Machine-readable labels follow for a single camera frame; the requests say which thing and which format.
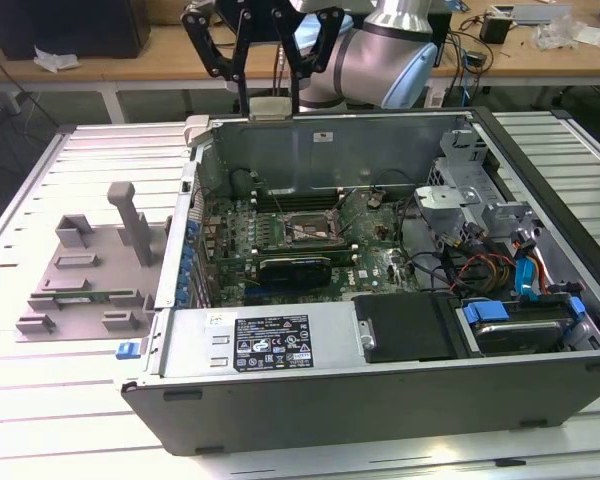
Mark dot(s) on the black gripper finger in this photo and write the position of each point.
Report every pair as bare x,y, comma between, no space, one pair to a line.
210,55
320,55

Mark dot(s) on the thin metal locking lever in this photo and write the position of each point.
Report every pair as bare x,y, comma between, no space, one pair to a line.
277,203

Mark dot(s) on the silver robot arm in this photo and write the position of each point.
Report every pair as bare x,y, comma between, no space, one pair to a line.
370,65

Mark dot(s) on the CPU socket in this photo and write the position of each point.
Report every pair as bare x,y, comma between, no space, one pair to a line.
305,231

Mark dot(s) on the pale grey case latch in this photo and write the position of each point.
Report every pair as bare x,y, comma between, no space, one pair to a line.
196,131

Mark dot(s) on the long wooden desk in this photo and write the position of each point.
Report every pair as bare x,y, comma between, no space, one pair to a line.
120,70

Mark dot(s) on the RAM slot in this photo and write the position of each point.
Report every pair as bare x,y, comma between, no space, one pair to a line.
310,195
344,257
300,248
305,205

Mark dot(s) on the black computer tower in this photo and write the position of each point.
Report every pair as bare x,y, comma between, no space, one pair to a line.
70,30

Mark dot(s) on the crumpled white paper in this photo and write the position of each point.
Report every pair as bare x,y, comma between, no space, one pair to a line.
55,60

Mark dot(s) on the black power adapter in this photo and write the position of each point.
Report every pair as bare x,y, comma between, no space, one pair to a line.
476,59

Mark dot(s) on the round coin battery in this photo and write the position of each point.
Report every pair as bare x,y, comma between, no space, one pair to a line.
373,202

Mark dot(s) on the small black box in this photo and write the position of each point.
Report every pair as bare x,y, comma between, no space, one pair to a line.
495,27

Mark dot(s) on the silver metal drive cage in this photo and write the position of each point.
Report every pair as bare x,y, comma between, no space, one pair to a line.
445,197

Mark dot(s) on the green motherboard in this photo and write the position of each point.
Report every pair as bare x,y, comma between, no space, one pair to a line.
370,250

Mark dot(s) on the black graphics card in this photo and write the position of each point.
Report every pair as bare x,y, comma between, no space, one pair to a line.
295,272

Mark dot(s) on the grey parts rack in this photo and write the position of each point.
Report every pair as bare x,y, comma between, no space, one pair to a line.
105,250

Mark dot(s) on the grey flat device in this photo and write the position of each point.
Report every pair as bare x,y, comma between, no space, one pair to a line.
540,14

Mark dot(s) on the clear plastic bag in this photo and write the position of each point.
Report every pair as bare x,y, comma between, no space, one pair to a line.
557,32

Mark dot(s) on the green RAM stick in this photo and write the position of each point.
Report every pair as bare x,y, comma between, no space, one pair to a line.
82,299

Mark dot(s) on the black plastic drive cover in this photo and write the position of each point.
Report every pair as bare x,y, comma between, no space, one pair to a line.
405,327

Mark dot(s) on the silver power supply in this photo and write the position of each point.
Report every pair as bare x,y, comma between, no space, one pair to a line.
195,340

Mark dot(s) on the blue plastic clip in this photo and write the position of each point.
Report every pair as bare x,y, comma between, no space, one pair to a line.
126,350

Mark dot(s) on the hard disk in blue carrier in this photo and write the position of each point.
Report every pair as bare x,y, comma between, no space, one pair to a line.
520,332

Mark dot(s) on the open black PC case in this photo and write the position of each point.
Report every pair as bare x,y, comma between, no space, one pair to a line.
330,415

